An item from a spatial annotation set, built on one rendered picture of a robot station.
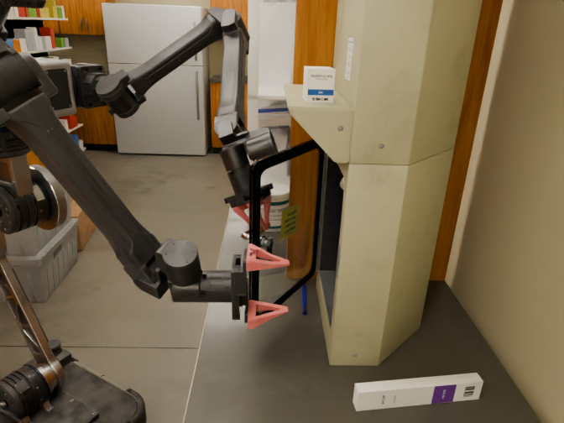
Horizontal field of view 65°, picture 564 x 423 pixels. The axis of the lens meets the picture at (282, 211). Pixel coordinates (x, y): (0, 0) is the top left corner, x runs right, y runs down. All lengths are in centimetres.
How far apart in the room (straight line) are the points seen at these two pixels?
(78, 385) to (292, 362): 125
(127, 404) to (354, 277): 129
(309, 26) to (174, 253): 66
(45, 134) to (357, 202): 53
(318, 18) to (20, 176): 90
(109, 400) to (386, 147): 156
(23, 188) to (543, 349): 134
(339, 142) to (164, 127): 520
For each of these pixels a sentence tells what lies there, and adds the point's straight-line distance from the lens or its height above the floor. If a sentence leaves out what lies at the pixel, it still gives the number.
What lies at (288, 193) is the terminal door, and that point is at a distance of 101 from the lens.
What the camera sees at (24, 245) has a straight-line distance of 298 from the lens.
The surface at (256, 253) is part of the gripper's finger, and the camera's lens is 79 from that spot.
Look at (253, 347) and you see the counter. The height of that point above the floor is 94.
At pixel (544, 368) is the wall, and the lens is 111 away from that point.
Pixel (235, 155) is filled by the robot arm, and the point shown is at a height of 137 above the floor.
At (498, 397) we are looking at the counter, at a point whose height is 94.
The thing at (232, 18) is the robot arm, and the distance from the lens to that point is 130.
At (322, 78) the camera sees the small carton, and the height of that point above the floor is 155.
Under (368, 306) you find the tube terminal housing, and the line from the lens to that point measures 97.
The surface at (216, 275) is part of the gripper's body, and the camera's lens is 79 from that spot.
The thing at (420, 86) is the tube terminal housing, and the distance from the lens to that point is 82.
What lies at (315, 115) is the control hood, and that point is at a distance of 79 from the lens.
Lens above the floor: 164
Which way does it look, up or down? 23 degrees down
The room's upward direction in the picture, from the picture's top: 2 degrees clockwise
